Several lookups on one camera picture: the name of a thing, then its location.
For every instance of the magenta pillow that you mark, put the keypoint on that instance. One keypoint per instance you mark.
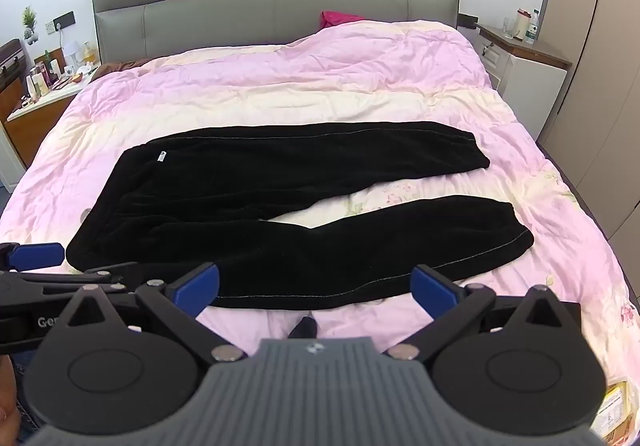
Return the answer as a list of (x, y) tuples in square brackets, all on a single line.
[(340, 18)]

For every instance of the wooden dresser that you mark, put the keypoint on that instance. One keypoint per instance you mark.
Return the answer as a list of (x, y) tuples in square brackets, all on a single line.
[(30, 125)]

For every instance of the dark wall socket panel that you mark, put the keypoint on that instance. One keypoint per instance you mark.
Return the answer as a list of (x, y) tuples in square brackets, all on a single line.
[(62, 21)]

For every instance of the person's left hand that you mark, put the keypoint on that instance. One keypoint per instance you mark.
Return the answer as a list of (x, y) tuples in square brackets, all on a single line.
[(7, 391)]

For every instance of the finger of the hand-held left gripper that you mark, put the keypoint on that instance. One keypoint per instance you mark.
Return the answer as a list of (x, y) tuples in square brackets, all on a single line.
[(50, 282), (37, 256)]

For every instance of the cluster of cosmetic bottles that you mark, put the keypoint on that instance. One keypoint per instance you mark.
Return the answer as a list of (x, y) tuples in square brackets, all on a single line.
[(45, 78)]

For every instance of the beige wardrobe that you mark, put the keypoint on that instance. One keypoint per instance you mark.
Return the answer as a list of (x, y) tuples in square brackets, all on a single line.
[(595, 75)]

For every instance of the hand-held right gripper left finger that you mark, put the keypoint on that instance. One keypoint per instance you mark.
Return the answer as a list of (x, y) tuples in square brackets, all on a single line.
[(197, 288)]

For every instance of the small potted plant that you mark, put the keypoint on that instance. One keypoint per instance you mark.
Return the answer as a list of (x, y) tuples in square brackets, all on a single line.
[(29, 23)]

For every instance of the clear glass cup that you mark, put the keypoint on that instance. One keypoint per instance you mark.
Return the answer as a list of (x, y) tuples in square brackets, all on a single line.
[(508, 28)]

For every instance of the yellow box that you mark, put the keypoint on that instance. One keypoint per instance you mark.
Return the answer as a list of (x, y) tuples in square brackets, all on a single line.
[(612, 408)]

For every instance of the pink and cream quilt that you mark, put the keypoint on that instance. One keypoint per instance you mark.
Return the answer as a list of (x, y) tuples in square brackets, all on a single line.
[(320, 85)]

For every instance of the dark suitcase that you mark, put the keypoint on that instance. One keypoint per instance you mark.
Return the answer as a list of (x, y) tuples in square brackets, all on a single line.
[(10, 58)]

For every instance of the person's jeans leg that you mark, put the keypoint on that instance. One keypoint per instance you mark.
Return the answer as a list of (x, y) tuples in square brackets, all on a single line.
[(26, 376)]

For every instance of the brown cloth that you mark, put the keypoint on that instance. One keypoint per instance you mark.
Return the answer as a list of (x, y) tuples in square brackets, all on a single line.
[(120, 67)]

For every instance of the white nightstand with brown top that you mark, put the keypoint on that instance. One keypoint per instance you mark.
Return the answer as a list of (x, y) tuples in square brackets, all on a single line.
[(520, 75)]

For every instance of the grey upholstered headboard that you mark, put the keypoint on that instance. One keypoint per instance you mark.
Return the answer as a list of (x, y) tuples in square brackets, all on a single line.
[(250, 0)]

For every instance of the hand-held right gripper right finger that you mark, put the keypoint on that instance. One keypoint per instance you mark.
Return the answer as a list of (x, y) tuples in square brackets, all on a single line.
[(432, 291)]

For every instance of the plastic water bottle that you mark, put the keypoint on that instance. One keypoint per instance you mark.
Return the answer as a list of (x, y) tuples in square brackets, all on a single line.
[(532, 28)]

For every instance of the yellow bottle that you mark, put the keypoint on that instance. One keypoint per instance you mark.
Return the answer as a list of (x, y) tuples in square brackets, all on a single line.
[(89, 53)]

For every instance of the white table lamp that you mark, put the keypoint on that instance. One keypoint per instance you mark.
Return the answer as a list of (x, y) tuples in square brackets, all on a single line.
[(71, 54)]

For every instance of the small dark object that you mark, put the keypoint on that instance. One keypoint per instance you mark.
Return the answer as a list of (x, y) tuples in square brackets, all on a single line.
[(303, 327)]

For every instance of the black pants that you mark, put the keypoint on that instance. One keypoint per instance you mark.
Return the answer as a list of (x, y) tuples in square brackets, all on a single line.
[(225, 175)]

